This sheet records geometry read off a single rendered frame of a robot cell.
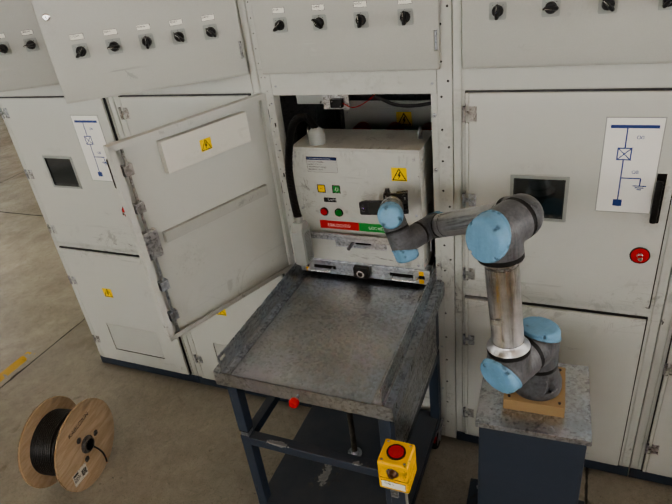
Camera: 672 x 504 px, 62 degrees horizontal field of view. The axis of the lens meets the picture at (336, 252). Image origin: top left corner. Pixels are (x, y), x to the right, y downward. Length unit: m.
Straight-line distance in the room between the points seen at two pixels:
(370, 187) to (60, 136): 1.47
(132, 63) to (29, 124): 0.95
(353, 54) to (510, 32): 0.49
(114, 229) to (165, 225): 0.90
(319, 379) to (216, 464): 1.12
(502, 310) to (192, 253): 1.12
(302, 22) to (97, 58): 0.70
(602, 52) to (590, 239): 0.59
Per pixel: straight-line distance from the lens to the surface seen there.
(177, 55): 2.12
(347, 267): 2.23
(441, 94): 1.91
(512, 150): 1.91
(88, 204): 2.93
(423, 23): 1.85
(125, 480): 2.94
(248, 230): 2.23
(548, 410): 1.83
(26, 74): 2.65
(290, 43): 2.02
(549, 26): 1.80
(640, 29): 1.81
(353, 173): 2.04
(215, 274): 2.19
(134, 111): 2.50
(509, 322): 1.54
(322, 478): 2.43
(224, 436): 2.93
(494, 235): 1.38
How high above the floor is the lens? 2.06
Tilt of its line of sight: 30 degrees down
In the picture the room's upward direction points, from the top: 7 degrees counter-clockwise
